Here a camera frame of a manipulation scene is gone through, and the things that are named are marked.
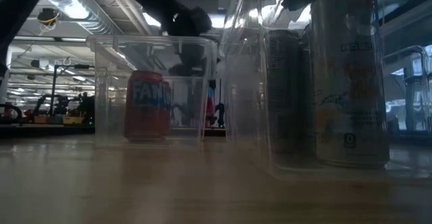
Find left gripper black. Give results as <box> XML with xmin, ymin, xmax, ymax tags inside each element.
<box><xmin>161</xmin><ymin>6</ymin><xmax>213</xmax><ymax>78</ymax></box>

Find red Fanta soda can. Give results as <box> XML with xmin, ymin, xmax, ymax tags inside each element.
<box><xmin>124</xmin><ymin>70</ymin><xmax>172</xmax><ymax>141</ymax></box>
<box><xmin>205</xmin><ymin>85</ymin><xmax>217</xmax><ymax>128</ymax></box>

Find clear plastic storage bin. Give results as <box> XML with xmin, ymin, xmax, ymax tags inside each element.
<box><xmin>383</xmin><ymin>45</ymin><xmax>432</xmax><ymax>136</ymax></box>
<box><xmin>221</xmin><ymin>0</ymin><xmax>432</xmax><ymax>179</ymax></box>
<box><xmin>86</xmin><ymin>34</ymin><xmax>219</xmax><ymax>147</ymax></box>

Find silver Celsius can black top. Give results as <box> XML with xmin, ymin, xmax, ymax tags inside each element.
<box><xmin>309</xmin><ymin>0</ymin><xmax>392</xmax><ymax>170</ymax></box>
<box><xmin>264</xmin><ymin>29</ymin><xmax>304</xmax><ymax>157</ymax></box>

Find black background robot arms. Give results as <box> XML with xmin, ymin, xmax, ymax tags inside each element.
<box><xmin>33</xmin><ymin>94</ymin><xmax>95</xmax><ymax>125</ymax></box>

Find wooden boxes row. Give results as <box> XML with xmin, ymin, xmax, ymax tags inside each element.
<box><xmin>32</xmin><ymin>115</ymin><xmax>85</xmax><ymax>125</ymax></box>

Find black ceiling-hung device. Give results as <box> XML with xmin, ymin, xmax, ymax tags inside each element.
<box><xmin>36</xmin><ymin>7</ymin><xmax>61</xmax><ymax>26</ymax></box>

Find silver ceiling ventilation duct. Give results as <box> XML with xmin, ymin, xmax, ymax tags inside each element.
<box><xmin>42</xmin><ymin>0</ymin><xmax>153</xmax><ymax>38</ymax></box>

